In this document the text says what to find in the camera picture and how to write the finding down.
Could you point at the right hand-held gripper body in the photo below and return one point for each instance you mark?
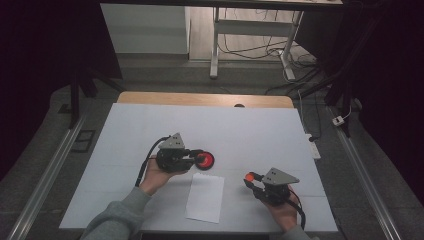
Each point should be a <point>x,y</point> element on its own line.
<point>276,193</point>

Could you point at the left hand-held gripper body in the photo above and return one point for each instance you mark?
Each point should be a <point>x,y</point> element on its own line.
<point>171,160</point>

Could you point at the orange stamp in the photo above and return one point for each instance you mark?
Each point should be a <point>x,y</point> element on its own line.
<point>248,177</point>

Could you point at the round red ink pad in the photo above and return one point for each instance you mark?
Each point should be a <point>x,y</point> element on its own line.
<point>207,161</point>

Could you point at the white paper sheet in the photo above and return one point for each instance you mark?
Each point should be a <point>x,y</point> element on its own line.
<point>205,200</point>

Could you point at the person's right hand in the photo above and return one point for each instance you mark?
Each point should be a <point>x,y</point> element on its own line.
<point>286,215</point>

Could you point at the person's left hand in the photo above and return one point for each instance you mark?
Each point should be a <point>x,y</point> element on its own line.
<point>155,178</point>

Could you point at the white power strip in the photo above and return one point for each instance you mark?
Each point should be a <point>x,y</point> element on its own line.
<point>314,150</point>

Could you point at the dark table grommet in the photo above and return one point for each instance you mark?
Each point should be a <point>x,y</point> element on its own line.
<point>239,105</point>

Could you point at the small white adapter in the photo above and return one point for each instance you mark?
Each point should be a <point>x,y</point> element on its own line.
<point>338,120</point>

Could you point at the black stand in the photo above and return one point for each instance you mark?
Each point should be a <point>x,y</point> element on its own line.
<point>75,100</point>
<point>345,90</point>

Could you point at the white cabinet panel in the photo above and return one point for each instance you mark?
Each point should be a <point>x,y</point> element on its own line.
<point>146,30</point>

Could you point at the aluminium rail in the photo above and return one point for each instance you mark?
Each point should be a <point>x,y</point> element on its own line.
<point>50,170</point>
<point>363,173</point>

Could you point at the black floor frame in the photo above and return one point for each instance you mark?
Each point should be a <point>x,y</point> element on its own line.
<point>75,146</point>

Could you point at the white desk frame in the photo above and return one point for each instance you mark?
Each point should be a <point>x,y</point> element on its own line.
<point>215,50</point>

